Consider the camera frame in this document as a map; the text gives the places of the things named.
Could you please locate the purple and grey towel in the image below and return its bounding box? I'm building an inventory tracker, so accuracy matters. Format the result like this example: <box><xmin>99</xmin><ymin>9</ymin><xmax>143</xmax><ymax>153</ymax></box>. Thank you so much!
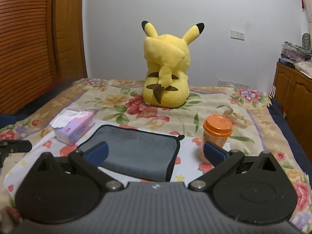
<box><xmin>78</xmin><ymin>125</ymin><xmax>184</xmax><ymax>182</ymax></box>

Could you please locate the wooden door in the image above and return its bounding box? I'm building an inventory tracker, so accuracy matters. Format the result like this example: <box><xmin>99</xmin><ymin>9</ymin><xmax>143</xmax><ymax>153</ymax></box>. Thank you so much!
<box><xmin>53</xmin><ymin>0</ymin><xmax>87</xmax><ymax>81</ymax></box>

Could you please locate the yellow Pikachu plush toy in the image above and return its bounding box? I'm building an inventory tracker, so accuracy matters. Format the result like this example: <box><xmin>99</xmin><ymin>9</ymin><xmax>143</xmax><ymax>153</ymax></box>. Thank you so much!
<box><xmin>142</xmin><ymin>21</ymin><xmax>205</xmax><ymax>108</ymax></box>

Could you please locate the white wall switch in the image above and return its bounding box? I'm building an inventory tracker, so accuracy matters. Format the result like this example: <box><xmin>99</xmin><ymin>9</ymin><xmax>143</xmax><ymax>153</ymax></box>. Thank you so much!
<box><xmin>230</xmin><ymin>30</ymin><xmax>245</xmax><ymax>41</ymax></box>

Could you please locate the pink tissue box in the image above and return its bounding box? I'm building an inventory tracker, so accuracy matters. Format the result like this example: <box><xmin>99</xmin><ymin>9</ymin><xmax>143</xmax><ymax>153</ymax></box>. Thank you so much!
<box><xmin>50</xmin><ymin>109</ymin><xmax>94</xmax><ymax>146</ymax></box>

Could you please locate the wooden louvered wardrobe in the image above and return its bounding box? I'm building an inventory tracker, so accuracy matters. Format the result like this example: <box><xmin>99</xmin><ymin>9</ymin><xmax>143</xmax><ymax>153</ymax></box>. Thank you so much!
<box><xmin>1</xmin><ymin>0</ymin><xmax>58</xmax><ymax>115</ymax></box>

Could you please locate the orange lidded plastic cup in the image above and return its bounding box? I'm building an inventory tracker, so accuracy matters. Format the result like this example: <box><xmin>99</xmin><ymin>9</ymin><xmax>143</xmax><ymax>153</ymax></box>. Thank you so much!
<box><xmin>199</xmin><ymin>115</ymin><xmax>233</xmax><ymax>163</ymax></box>

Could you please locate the dark blue mattress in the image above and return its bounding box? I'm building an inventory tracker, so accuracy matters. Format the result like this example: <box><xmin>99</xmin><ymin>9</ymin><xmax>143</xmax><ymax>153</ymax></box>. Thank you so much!
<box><xmin>268</xmin><ymin>98</ymin><xmax>311</xmax><ymax>177</ymax></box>

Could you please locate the stack of folded clothes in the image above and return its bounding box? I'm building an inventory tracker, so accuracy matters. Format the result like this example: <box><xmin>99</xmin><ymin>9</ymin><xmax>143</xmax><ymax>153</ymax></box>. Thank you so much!
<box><xmin>281</xmin><ymin>41</ymin><xmax>311</xmax><ymax>63</ymax></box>

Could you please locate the white strawberry print cloth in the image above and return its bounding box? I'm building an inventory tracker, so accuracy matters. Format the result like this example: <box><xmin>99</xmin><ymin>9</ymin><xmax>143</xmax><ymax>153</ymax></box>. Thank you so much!
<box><xmin>3</xmin><ymin>120</ymin><xmax>213</xmax><ymax>197</ymax></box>

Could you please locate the green hand fan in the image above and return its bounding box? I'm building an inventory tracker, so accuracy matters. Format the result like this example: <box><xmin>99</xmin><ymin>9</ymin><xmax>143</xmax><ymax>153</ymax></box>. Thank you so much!
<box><xmin>301</xmin><ymin>33</ymin><xmax>311</xmax><ymax>51</ymax></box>

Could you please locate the wooden sideboard cabinet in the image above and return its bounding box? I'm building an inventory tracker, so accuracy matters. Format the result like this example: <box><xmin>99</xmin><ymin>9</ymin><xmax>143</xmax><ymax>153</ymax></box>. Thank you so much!
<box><xmin>273</xmin><ymin>62</ymin><xmax>311</xmax><ymax>159</ymax></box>

